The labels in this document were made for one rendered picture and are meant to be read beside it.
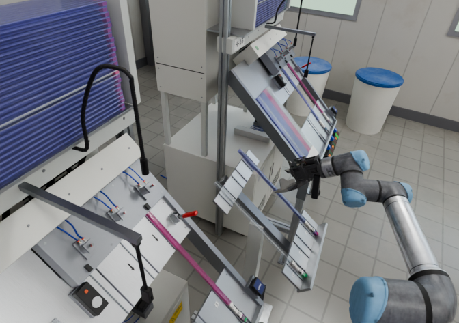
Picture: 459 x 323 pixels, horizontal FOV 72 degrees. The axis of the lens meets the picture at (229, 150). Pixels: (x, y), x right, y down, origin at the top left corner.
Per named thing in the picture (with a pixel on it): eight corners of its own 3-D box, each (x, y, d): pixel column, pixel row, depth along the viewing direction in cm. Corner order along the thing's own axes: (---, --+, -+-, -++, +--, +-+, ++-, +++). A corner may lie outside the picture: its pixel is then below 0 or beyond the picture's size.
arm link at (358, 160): (363, 166, 104) (361, 144, 108) (331, 173, 110) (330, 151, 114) (371, 175, 109) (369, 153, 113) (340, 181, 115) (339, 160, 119)
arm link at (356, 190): (381, 202, 100) (377, 171, 106) (345, 199, 101) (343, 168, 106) (371, 210, 107) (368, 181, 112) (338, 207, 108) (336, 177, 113)
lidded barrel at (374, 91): (387, 122, 365) (406, 73, 330) (381, 141, 332) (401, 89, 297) (346, 111, 383) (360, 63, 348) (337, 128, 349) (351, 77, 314)
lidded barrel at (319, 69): (326, 105, 392) (337, 61, 359) (314, 122, 358) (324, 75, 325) (290, 96, 410) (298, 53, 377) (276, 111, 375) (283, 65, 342)
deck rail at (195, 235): (251, 303, 116) (263, 302, 112) (249, 308, 115) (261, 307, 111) (121, 155, 103) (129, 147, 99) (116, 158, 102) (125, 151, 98)
